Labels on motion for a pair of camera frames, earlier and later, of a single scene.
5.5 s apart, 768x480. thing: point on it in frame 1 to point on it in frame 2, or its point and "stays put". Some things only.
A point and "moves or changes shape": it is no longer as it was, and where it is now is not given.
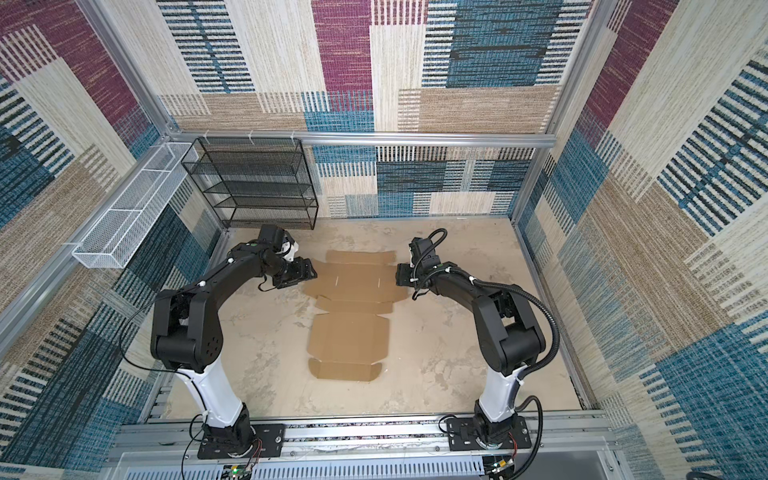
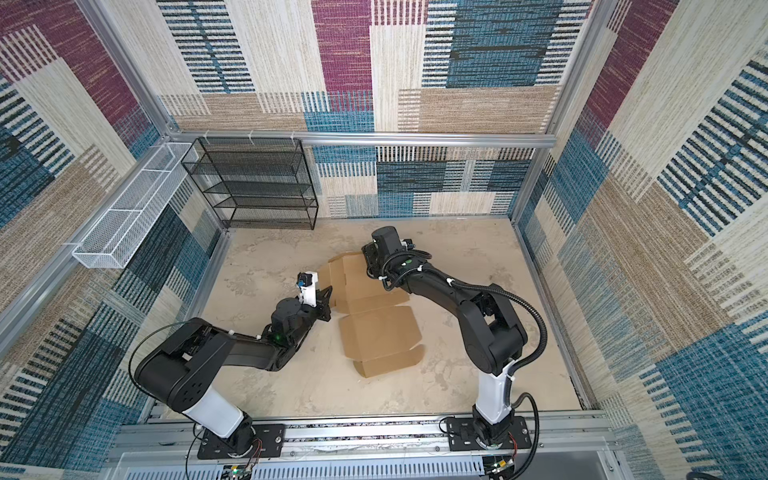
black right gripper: (402, 275) to (368, 250)
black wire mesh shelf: (254, 180) stays put
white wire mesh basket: (110, 244) stays put
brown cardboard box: (349, 337) moves or changes shape
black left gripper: (302, 272) to (322, 305)
